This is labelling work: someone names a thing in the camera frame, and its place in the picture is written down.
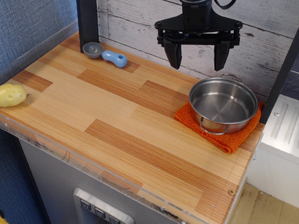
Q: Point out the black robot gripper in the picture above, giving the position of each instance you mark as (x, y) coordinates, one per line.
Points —
(199, 24)

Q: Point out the grey scoop with blue handle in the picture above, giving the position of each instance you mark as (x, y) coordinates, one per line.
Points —
(95, 50)

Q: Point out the orange knitted towel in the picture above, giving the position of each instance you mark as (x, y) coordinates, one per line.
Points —
(228, 143)

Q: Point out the stainless steel pot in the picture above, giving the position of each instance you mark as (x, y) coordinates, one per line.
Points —
(222, 105)

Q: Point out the white ridged cabinet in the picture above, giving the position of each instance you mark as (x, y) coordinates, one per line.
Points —
(275, 167)

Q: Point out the clear acrylic table edge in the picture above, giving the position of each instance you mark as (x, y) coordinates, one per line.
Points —
(156, 161)

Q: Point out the silver dispenser button panel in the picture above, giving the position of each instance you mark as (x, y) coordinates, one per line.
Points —
(92, 210)

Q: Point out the yellow toy potato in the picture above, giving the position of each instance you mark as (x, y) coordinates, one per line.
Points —
(11, 95)

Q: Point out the black vertical post right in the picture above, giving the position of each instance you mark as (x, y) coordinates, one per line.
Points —
(281, 78)

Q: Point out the black vertical post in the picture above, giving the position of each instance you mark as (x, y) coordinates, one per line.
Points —
(87, 21)
(281, 78)

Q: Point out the black vertical post left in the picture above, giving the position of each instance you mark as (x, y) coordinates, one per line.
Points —
(87, 21)

